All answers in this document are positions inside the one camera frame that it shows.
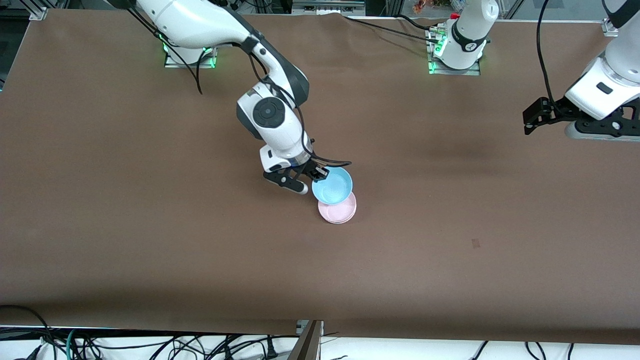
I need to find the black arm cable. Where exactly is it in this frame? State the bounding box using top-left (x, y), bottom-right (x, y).
top-left (536, 0), bottom-right (567, 105)
top-left (127, 5), bottom-right (352, 169)

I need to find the pink bowl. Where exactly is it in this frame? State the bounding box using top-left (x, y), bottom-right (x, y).
top-left (318, 191), bottom-right (358, 224)

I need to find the brown table cover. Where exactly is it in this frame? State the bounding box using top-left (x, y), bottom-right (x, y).
top-left (0, 9), bottom-right (640, 346)

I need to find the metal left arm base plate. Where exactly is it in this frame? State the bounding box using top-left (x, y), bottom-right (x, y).
top-left (426, 25), bottom-right (482, 77)

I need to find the blue bowl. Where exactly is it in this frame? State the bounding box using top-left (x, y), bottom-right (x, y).
top-left (311, 166), bottom-right (354, 206)

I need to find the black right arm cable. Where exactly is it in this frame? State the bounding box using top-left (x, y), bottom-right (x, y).
top-left (127, 5), bottom-right (352, 169)

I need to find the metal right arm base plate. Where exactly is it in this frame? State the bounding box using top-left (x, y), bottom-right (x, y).
top-left (164, 42), bottom-right (218, 69)

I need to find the black base cable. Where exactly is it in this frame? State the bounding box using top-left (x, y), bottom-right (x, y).
top-left (344, 16), bottom-right (441, 45)
top-left (394, 14), bottom-right (445, 33)

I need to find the aluminium profile post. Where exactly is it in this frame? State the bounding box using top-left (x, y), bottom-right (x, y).
top-left (287, 320), bottom-right (325, 360)

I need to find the aluminium frame rail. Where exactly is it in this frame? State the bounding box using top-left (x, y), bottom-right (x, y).
top-left (292, 0), bottom-right (366, 16)

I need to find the black floor cable loop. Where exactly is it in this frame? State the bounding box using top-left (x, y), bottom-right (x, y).
top-left (0, 304), bottom-right (53, 360)

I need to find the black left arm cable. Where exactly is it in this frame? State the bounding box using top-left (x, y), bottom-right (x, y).
top-left (536, 0), bottom-right (567, 105)

